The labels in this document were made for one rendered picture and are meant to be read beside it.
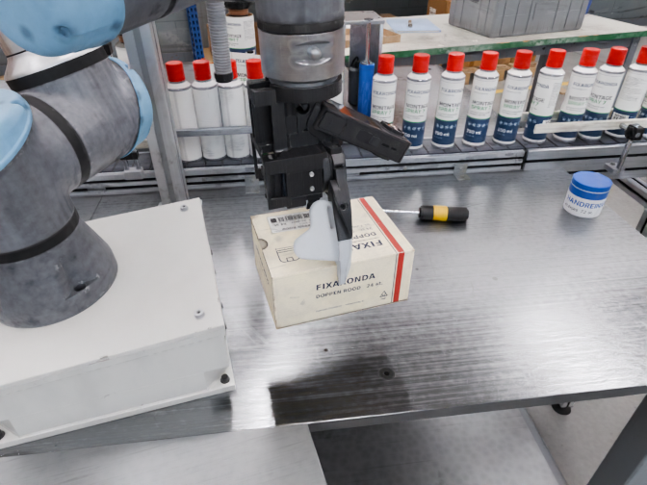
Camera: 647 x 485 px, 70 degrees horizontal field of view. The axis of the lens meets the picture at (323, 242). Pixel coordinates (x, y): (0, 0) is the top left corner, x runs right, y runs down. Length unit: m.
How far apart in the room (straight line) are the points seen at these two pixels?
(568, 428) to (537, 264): 0.95
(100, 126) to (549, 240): 0.76
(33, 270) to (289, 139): 0.32
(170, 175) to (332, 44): 0.57
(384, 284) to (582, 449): 1.27
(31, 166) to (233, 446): 0.37
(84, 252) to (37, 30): 0.32
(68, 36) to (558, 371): 0.65
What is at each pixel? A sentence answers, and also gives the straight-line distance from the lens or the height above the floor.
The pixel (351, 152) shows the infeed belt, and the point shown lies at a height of 0.88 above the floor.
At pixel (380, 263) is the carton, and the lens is 0.51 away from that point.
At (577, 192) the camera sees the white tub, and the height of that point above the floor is 0.88.
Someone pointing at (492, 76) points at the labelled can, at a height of 1.04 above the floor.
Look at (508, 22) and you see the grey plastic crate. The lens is 2.71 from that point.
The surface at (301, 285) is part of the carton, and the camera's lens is 0.49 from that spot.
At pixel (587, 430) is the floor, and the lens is 1.78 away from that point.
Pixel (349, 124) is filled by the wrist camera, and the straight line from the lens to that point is 0.46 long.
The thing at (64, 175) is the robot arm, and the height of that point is 1.09.
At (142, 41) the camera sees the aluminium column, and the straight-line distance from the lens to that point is 0.85.
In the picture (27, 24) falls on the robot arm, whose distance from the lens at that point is 0.36.
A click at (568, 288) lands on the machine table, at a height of 0.83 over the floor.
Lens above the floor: 1.33
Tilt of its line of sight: 36 degrees down
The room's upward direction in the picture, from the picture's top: straight up
